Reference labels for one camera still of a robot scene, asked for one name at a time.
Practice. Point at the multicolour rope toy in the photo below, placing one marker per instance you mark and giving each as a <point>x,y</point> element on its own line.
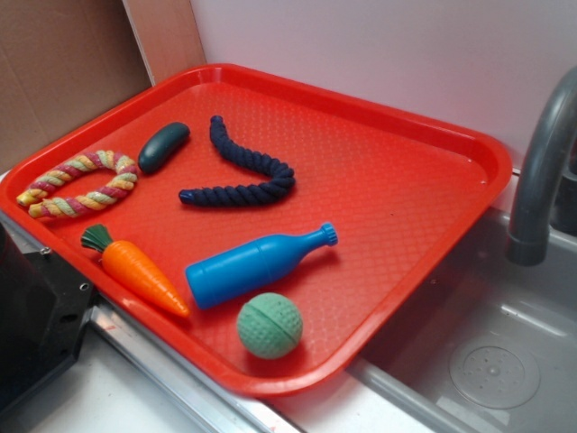
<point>39,199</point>

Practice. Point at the brown cardboard panel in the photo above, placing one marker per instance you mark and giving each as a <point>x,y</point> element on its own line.
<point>63,63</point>

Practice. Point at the green dimpled ball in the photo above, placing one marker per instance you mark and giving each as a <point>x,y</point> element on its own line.
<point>269,326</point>

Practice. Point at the orange toy carrot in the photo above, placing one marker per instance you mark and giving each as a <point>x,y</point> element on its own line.
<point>127,264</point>

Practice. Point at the grey plastic toy sink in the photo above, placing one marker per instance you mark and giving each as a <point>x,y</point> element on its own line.
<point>483,345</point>

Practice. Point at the grey toy faucet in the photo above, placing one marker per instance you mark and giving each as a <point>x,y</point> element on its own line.
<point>545,197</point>

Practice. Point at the dark green toy cucumber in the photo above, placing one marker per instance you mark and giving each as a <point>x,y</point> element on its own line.
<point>161,145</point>

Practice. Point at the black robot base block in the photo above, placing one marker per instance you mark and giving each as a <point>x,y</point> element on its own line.
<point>44,310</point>

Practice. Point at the red plastic tray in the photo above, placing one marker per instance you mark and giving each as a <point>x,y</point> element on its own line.
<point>400,190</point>

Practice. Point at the navy blue rope toy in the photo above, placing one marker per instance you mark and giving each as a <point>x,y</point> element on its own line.
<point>280,183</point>

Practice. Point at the blue plastic toy bottle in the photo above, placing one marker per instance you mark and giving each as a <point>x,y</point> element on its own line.
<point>252,266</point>

